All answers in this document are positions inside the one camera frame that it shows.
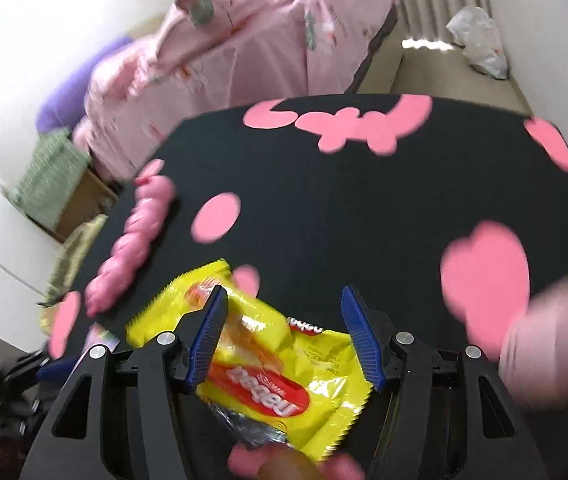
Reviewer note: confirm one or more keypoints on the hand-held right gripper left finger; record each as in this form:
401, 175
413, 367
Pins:
211, 332

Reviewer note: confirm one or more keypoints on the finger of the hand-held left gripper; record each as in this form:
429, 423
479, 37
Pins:
56, 370

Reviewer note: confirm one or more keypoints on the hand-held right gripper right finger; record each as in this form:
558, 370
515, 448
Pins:
361, 340

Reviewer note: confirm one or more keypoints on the yellow snack wrapper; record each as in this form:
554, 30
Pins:
274, 360

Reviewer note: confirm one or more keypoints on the trash bin with yellow bag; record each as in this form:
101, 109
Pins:
71, 250

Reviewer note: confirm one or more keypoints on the pink caterpillar toy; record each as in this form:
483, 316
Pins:
134, 240

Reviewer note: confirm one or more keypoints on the wooden nightstand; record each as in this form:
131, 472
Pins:
89, 200

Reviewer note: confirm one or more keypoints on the pink plastic cup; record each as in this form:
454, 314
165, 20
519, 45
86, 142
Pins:
553, 335

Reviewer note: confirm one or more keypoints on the green checked cloth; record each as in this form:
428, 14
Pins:
49, 175

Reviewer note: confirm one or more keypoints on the purple pillow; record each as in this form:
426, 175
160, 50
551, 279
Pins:
69, 95

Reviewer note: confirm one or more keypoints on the pink floral bed sheet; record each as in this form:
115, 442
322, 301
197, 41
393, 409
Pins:
339, 45

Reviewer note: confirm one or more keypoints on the white plastic bag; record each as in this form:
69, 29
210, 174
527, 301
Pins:
478, 40

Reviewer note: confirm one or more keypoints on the pink floral duvet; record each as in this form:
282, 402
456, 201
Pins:
244, 0

